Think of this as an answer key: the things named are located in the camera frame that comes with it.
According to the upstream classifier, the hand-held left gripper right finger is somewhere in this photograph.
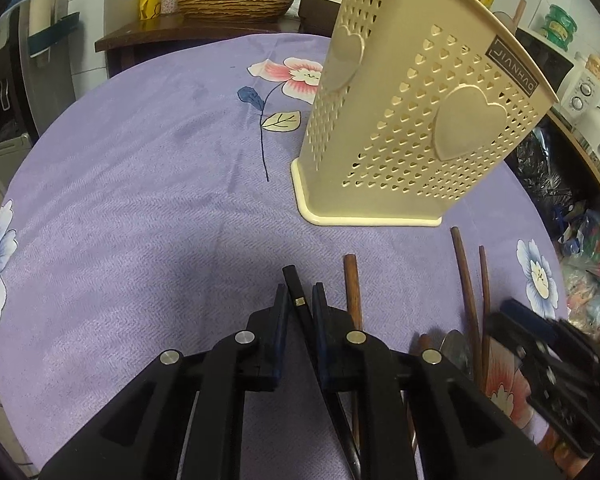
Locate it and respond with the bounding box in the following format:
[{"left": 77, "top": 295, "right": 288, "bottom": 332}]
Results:
[{"left": 311, "top": 281, "right": 563, "bottom": 480}]

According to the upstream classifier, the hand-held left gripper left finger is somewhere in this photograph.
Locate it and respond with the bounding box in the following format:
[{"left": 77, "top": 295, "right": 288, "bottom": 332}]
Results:
[{"left": 40, "top": 282, "right": 293, "bottom": 480}]

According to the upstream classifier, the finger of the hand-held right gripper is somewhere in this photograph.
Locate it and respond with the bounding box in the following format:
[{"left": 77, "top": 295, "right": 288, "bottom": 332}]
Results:
[
  {"left": 500, "top": 299, "right": 600, "bottom": 361},
  {"left": 487, "top": 312, "right": 600, "bottom": 461}
]

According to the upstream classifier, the black chopstick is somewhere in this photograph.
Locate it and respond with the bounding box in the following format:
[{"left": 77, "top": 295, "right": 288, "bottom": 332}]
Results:
[{"left": 282, "top": 264, "right": 363, "bottom": 480}]

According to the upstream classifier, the beige perforated cutlery holder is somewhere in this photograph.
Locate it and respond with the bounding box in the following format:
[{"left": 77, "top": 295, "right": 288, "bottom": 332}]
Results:
[{"left": 290, "top": 0, "right": 560, "bottom": 227}]

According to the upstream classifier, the clear plastic bag of packets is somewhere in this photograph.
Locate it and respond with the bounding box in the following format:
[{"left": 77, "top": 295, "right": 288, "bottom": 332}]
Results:
[{"left": 560, "top": 260, "right": 600, "bottom": 331}]

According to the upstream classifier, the black plastic bag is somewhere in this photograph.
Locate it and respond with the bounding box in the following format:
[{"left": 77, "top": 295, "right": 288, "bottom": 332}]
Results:
[{"left": 507, "top": 127, "right": 588, "bottom": 221}]

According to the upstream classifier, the purple floral tablecloth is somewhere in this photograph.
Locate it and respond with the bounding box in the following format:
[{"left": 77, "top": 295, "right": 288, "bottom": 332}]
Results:
[{"left": 0, "top": 32, "right": 568, "bottom": 480}]

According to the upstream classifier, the white microwave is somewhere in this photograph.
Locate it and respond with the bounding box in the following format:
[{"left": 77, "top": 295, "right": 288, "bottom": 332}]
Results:
[{"left": 515, "top": 27, "right": 600, "bottom": 128}]

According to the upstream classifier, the brown pot with beige lid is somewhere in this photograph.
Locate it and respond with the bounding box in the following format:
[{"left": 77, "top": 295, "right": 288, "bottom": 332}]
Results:
[{"left": 298, "top": 0, "right": 348, "bottom": 36}]

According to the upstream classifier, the dark wooden side table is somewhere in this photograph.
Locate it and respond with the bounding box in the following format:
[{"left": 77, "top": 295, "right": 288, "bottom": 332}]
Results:
[{"left": 94, "top": 10, "right": 331, "bottom": 78}]

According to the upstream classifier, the wicker basket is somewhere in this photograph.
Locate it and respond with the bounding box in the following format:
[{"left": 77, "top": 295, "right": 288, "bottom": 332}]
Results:
[{"left": 176, "top": 0, "right": 298, "bottom": 23}]

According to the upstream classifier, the grey water dispenser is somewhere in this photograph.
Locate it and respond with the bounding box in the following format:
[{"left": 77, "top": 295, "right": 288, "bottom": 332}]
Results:
[{"left": 0, "top": 7, "right": 78, "bottom": 196}]

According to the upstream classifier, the beige roll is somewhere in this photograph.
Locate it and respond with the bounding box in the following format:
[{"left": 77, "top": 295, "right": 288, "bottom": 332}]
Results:
[{"left": 27, "top": 0, "right": 63, "bottom": 68}]

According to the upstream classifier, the wooden-handled metal spoon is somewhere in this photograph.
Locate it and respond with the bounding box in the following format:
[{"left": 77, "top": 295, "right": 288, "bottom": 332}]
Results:
[{"left": 343, "top": 254, "right": 366, "bottom": 438}]

